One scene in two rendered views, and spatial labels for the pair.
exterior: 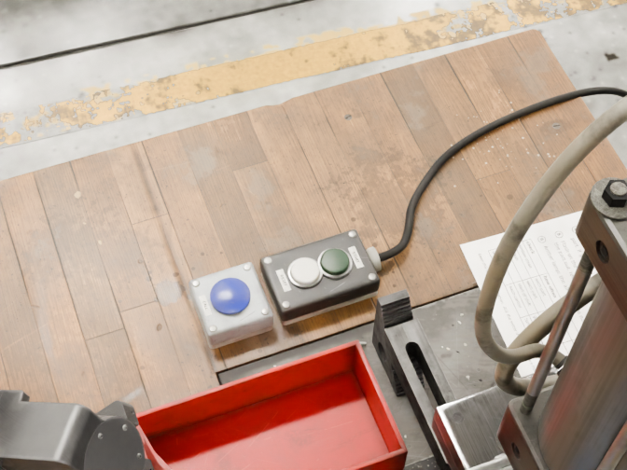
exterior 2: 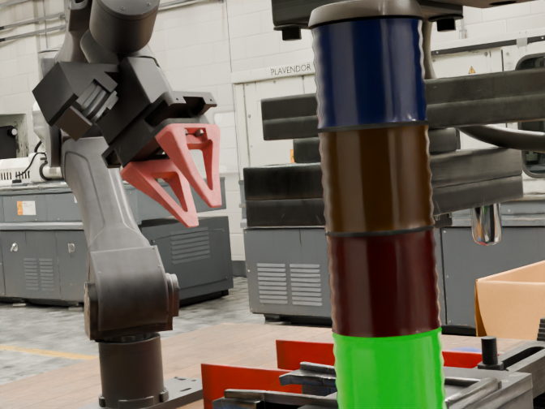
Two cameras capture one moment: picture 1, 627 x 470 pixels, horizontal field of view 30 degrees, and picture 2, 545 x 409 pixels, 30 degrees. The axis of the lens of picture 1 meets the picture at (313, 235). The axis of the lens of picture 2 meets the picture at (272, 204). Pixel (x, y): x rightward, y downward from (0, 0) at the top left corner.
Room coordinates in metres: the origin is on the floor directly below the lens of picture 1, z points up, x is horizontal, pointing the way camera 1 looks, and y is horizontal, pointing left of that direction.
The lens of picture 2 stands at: (-0.10, -0.70, 1.15)
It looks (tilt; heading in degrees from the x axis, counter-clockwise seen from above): 3 degrees down; 60
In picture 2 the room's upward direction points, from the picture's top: 4 degrees counter-clockwise
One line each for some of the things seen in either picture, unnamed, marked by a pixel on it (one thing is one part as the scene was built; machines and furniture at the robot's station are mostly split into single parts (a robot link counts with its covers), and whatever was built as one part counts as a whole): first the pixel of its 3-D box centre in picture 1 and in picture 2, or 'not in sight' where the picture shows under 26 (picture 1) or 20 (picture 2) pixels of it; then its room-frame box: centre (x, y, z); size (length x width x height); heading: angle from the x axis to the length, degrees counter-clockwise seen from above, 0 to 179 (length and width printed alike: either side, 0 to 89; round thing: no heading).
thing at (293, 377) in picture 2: not in sight; (328, 380); (0.30, -0.08, 0.98); 0.07 x 0.02 x 0.01; 112
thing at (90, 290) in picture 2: not in sight; (130, 307); (0.28, 0.24, 1.00); 0.09 x 0.06 x 0.06; 167
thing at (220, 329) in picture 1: (231, 311); not in sight; (0.56, 0.08, 0.90); 0.07 x 0.07 x 0.06; 22
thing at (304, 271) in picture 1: (304, 274); not in sight; (0.59, 0.01, 0.93); 0.03 x 0.03 x 0.02
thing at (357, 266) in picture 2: not in sight; (383, 278); (0.10, -0.41, 1.10); 0.04 x 0.04 x 0.03
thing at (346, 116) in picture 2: not in sight; (369, 75); (0.10, -0.41, 1.17); 0.04 x 0.04 x 0.03
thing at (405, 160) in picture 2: not in sight; (375, 178); (0.10, -0.41, 1.14); 0.04 x 0.04 x 0.03
